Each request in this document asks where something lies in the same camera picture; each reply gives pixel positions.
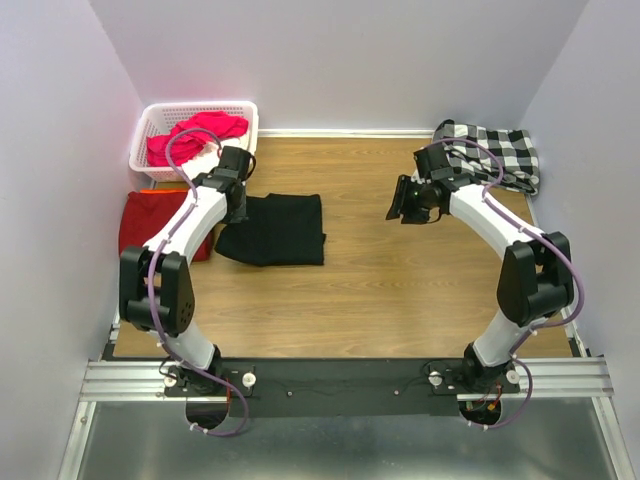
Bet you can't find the black floral print t-shirt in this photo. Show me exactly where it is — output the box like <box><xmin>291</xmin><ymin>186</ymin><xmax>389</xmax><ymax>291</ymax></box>
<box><xmin>215</xmin><ymin>193</ymin><xmax>326</xmax><ymax>267</ymax></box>

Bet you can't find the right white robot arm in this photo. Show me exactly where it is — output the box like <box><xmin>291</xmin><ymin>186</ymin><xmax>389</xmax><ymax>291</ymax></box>
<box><xmin>386</xmin><ymin>144</ymin><xmax>575</xmax><ymax>392</ymax></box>

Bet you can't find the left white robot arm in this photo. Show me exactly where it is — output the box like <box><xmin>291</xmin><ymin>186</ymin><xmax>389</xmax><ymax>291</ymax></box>
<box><xmin>118</xmin><ymin>146</ymin><xmax>256</xmax><ymax>392</ymax></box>

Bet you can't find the white garment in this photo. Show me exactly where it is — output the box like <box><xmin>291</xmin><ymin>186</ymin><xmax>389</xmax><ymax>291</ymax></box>
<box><xmin>180</xmin><ymin>139</ymin><xmax>246</xmax><ymax>179</ymax></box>

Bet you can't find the pink red garment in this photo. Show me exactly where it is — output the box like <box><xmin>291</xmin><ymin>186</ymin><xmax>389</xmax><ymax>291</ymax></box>
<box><xmin>146</xmin><ymin>111</ymin><xmax>249</xmax><ymax>167</ymax></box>

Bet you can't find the folded dark red t-shirt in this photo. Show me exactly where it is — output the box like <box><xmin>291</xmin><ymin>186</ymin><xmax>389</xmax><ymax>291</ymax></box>
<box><xmin>118</xmin><ymin>192</ymin><xmax>187</xmax><ymax>253</ymax></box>

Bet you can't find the folded orange garment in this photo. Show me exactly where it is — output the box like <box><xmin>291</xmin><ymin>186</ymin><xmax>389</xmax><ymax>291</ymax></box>
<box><xmin>138</xmin><ymin>189</ymin><xmax>187</xmax><ymax>195</ymax></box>

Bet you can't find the black white checkered shirt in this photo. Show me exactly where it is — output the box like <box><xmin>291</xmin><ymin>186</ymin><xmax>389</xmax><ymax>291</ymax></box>
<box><xmin>432</xmin><ymin>119</ymin><xmax>540</xmax><ymax>195</ymax></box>

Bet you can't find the white plastic laundry basket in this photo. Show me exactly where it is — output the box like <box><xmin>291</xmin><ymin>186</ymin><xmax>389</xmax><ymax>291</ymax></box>
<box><xmin>129</xmin><ymin>100</ymin><xmax>259</xmax><ymax>182</ymax></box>

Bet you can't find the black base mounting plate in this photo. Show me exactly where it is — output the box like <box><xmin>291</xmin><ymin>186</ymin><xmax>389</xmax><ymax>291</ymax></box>
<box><xmin>163</xmin><ymin>358</ymin><xmax>520</xmax><ymax>418</ymax></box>

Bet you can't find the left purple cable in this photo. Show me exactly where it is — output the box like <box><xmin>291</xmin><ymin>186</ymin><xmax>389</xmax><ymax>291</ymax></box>
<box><xmin>148</xmin><ymin>128</ymin><xmax>252</xmax><ymax>438</ymax></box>

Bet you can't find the purple cable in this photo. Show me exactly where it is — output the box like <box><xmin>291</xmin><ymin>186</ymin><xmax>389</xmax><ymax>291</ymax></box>
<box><xmin>148</xmin><ymin>128</ymin><xmax>252</xmax><ymax>438</ymax></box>
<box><xmin>424</xmin><ymin>137</ymin><xmax>587</xmax><ymax>432</ymax></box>

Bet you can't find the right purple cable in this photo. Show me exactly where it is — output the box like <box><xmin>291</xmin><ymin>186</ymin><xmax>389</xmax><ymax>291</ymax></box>
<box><xmin>424</xmin><ymin>137</ymin><xmax>587</xmax><ymax>432</ymax></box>

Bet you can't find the white wall trim strip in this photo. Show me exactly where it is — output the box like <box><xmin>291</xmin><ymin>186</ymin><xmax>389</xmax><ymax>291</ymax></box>
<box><xmin>258</xmin><ymin>128</ymin><xmax>434</xmax><ymax>139</ymax></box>

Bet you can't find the aluminium frame rail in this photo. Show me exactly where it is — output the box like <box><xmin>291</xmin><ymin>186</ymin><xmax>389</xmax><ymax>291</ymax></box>
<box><xmin>56</xmin><ymin>264</ymin><xmax>640</xmax><ymax>480</ymax></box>

